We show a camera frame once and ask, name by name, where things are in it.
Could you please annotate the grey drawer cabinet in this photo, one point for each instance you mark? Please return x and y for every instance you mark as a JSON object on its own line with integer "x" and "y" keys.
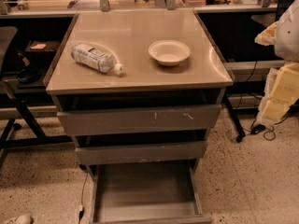
{"x": 128, "y": 35}

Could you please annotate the grey middle drawer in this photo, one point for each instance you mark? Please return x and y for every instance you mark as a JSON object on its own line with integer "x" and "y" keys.
{"x": 141, "y": 147}

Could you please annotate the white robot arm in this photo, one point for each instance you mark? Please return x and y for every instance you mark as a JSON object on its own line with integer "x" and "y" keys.
{"x": 283, "y": 35}

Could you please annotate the black box with label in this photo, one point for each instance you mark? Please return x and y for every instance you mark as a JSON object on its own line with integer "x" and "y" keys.
{"x": 43, "y": 46}

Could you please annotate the black power adapter with cable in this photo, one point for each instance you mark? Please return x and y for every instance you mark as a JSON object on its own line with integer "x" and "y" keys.
{"x": 267, "y": 132}

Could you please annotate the grey top drawer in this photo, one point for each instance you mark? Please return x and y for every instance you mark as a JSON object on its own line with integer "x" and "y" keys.
{"x": 139, "y": 111}

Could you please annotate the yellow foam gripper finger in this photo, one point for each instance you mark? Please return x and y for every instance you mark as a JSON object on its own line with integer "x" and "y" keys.
{"x": 281, "y": 91}

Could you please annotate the white paper bowl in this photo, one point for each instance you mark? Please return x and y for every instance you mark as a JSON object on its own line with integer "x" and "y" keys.
{"x": 169, "y": 52}

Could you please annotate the white shoe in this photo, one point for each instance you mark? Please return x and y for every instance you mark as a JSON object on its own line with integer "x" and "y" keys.
{"x": 22, "y": 219}

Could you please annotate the grey bottom drawer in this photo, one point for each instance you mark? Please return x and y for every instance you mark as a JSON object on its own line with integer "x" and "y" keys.
{"x": 146, "y": 193}

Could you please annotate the grey drawer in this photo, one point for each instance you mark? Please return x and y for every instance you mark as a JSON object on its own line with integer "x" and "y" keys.
{"x": 146, "y": 193}
{"x": 139, "y": 111}
{"x": 141, "y": 147}

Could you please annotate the clear plastic water bottle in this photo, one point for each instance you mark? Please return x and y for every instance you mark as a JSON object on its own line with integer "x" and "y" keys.
{"x": 101, "y": 59}

